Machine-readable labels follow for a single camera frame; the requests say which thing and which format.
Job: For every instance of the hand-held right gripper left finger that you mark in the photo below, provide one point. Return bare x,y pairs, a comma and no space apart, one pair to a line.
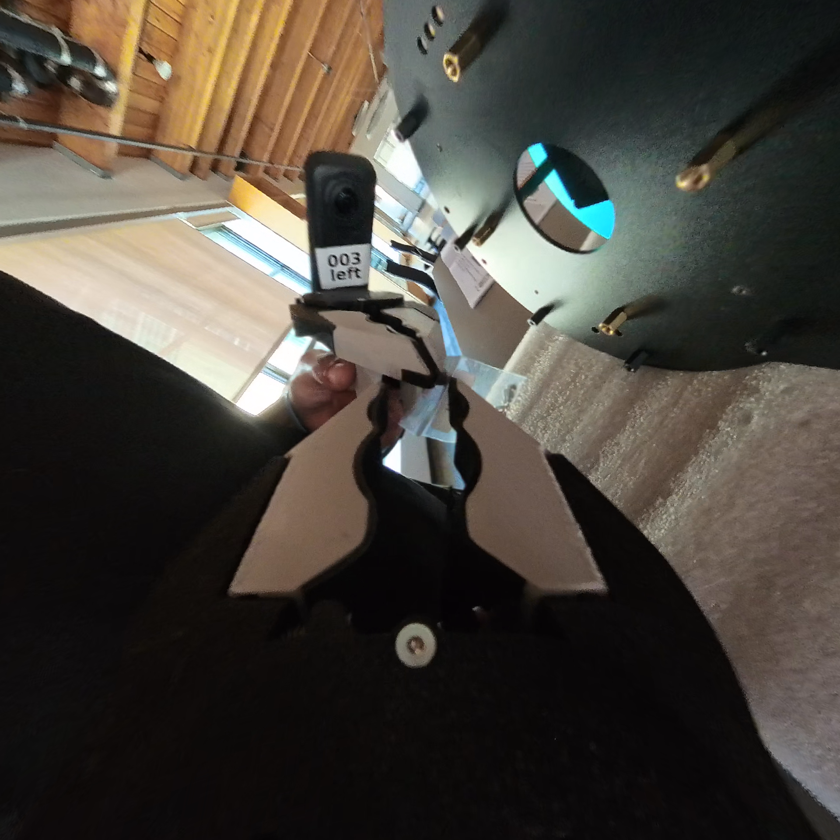
308,518

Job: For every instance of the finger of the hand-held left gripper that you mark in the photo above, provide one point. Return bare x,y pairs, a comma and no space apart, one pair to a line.
374,348
417,321

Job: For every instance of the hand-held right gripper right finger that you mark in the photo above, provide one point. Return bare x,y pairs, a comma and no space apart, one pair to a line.
525,518

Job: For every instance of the clear zip bag with screws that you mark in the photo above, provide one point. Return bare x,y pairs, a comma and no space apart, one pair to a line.
426,413

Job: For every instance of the blue toy robot arm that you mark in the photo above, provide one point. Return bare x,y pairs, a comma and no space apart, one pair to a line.
656,98

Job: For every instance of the person's left hand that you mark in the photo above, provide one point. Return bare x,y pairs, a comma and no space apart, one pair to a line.
325,394

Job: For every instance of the instruction booklet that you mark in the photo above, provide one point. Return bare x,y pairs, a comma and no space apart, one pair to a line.
469,275

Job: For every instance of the white foam sheet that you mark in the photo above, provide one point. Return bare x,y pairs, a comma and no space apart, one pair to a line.
722,492

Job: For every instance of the thin metal ceiling rod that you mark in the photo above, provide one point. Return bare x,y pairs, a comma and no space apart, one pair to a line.
131,141

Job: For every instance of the ceiling spot lamp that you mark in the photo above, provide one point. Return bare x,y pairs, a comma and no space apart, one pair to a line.
163,69

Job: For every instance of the ceiling pipe bundle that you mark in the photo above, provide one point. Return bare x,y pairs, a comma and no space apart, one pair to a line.
79,59

